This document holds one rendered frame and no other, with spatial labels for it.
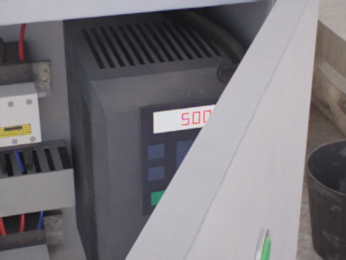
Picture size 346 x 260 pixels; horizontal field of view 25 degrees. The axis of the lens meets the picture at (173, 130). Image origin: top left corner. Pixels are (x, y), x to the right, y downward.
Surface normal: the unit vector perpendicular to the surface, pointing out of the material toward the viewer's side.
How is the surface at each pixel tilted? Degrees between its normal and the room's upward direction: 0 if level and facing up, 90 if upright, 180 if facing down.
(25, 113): 90
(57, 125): 90
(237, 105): 0
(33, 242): 90
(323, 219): 98
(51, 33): 90
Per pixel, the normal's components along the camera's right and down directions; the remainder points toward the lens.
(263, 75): 0.00, -0.88
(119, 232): 0.27, 0.45
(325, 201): -0.82, 0.39
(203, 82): 0.11, -0.61
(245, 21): -0.96, 0.13
